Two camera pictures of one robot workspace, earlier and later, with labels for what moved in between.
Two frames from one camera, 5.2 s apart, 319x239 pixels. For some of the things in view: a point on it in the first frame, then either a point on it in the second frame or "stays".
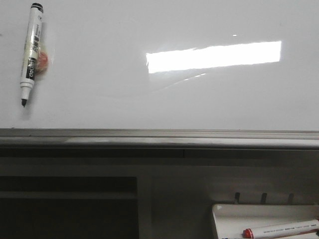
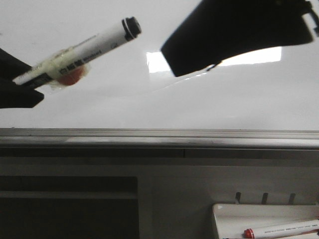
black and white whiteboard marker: x=31 y=51 → x=69 y=65
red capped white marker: x=280 y=230 stays
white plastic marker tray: x=232 y=220 stays
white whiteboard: x=162 y=74 stays
